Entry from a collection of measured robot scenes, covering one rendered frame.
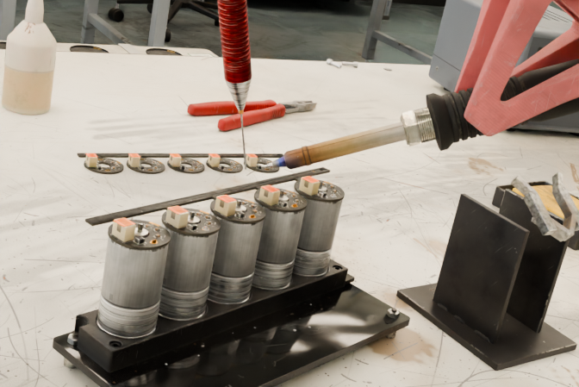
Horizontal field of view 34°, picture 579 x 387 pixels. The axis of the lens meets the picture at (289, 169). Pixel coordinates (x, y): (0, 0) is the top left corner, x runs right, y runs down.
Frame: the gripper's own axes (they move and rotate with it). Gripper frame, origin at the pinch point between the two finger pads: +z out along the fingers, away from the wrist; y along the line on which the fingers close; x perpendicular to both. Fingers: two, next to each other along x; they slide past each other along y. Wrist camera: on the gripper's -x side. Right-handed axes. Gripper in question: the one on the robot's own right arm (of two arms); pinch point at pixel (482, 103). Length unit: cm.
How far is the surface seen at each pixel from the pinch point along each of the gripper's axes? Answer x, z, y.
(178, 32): 20, 90, -375
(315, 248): 0.0, 10.7, -3.5
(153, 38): 4, 69, -254
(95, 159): -9.7, 19.2, -18.1
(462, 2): 12, -2, -52
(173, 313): -5.0, 14.8, 2.5
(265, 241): -2.8, 11.2, -1.5
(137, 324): -6.4, 15.1, 4.4
